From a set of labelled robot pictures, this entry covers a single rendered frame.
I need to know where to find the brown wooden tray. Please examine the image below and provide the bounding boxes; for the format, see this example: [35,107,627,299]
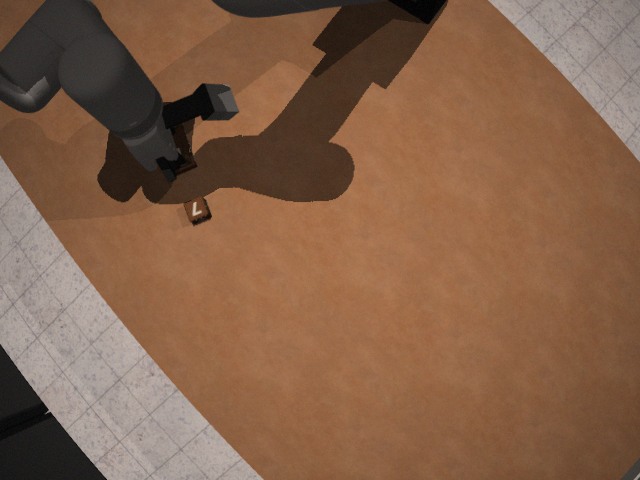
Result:
[172,124,198,176]

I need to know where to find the brown number cube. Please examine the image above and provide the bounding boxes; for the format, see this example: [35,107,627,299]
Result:
[176,142,191,168]
[183,196,212,224]

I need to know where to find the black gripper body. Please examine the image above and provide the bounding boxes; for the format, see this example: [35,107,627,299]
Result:
[119,95,178,172]

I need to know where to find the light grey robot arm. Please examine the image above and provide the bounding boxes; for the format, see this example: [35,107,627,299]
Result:
[0,0,387,138]

